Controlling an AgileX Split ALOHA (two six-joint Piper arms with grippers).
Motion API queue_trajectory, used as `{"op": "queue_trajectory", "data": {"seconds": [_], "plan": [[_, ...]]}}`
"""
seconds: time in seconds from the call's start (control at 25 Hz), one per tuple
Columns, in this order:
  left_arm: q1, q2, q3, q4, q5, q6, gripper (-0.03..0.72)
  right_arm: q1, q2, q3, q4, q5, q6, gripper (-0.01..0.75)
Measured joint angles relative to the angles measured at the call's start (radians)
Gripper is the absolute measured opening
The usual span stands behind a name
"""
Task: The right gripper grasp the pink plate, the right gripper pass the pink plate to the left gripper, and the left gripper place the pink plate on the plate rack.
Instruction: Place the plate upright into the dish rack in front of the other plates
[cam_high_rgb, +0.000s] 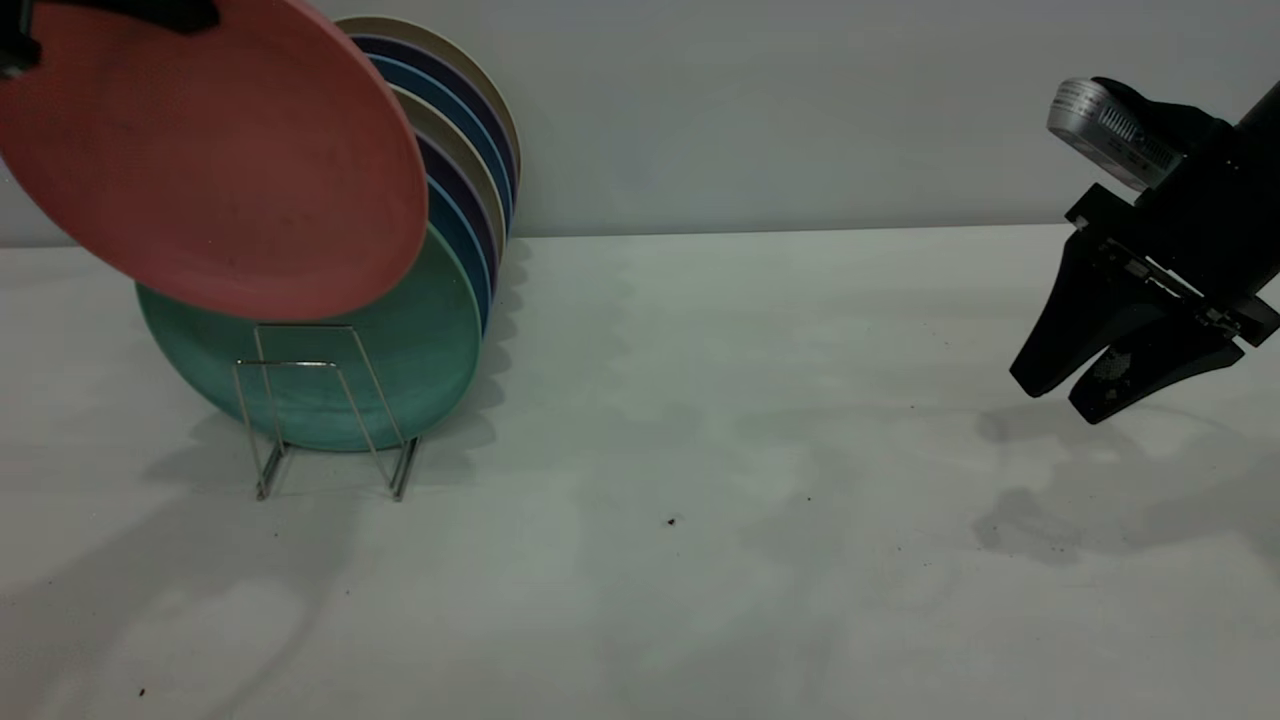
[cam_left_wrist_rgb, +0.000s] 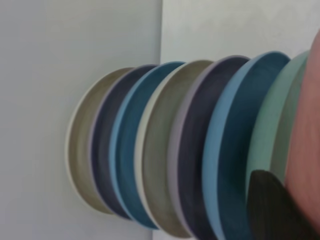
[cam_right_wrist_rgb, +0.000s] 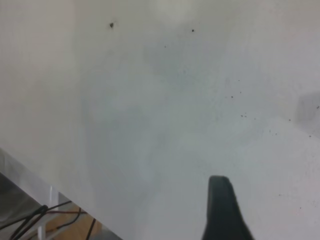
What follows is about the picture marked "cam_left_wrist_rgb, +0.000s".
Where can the pink plate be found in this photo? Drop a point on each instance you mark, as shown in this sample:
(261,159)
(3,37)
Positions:
(307,125)

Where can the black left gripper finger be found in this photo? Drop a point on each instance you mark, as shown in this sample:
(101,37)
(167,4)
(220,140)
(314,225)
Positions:
(270,212)

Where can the beige plate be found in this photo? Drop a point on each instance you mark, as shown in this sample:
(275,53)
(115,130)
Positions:
(155,150)
(82,150)

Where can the purple plate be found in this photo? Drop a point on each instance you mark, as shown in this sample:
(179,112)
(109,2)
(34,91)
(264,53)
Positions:
(190,150)
(102,150)

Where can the green plate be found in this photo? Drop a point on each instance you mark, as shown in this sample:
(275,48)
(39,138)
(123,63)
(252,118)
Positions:
(275,125)

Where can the blue plate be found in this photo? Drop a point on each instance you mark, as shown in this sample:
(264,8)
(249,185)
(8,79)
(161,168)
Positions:
(230,150)
(125,150)

